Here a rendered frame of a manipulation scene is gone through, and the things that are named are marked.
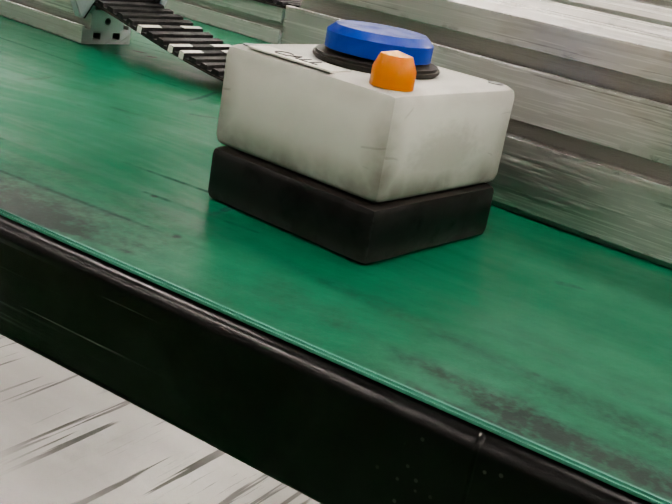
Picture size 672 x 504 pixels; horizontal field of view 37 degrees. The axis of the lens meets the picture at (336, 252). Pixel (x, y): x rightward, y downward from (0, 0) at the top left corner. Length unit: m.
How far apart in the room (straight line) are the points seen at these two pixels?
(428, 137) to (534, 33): 0.10
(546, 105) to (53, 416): 1.01
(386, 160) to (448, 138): 0.03
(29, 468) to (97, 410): 0.16
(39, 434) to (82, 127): 0.87
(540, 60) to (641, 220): 0.08
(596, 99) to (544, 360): 0.15
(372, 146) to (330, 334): 0.08
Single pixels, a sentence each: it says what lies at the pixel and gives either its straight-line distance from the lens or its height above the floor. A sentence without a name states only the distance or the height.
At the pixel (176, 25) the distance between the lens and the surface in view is 0.66.
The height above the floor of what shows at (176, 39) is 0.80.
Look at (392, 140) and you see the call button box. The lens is 0.33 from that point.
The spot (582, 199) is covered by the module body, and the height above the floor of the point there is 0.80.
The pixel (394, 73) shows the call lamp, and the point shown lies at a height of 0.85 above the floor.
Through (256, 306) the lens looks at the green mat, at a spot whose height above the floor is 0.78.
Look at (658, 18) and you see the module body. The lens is 0.62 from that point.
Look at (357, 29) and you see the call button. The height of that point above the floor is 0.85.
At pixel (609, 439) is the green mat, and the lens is 0.26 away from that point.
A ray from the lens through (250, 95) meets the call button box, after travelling 0.37.
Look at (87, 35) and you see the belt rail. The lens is 0.69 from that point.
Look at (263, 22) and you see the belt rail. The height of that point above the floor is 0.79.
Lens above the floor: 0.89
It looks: 19 degrees down
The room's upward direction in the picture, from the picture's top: 10 degrees clockwise
